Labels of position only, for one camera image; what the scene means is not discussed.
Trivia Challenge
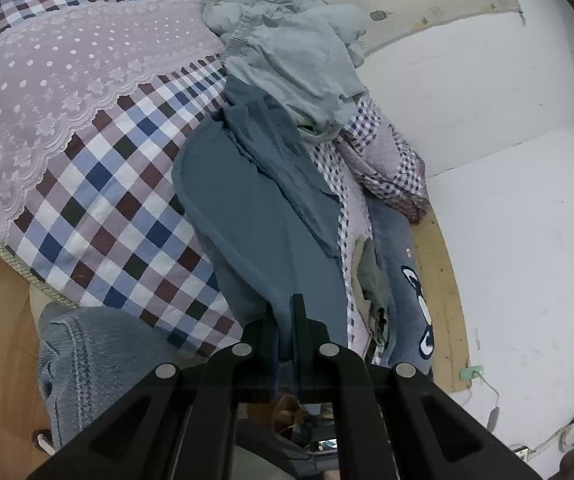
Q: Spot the dark teal shirt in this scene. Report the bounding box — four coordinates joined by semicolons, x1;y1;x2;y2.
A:
172;76;348;351

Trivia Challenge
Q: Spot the wooden headboard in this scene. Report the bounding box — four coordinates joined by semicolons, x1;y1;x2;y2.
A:
411;210;472;393

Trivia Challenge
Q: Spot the blue cartoon pillow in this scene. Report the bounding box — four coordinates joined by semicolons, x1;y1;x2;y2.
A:
366;195;435;378

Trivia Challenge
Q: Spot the green clip desk lamp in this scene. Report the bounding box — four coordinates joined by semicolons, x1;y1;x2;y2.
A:
458;365;501;432

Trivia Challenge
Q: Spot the blue jeans leg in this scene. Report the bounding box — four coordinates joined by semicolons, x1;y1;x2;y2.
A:
32;302;206;450

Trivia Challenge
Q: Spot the beige folded garment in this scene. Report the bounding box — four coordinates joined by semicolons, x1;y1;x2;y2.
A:
349;231;378;340

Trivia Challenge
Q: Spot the olive green folded garment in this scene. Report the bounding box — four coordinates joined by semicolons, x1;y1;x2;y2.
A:
351;236;391;346

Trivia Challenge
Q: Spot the green mattress edge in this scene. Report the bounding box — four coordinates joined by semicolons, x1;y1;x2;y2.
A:
0;242;76;308

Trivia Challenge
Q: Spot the folded plaid quilt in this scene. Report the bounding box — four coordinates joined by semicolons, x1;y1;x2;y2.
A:
334;93;430;223

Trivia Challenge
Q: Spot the plaid bed sheet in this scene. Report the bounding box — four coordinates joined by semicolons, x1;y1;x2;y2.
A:
0;0;384;366

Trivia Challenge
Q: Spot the light grey-green jacket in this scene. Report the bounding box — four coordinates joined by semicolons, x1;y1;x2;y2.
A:
203;0;367;142

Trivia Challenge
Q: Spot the white wall cable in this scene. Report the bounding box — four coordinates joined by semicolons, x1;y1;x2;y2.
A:
512;389;574;461

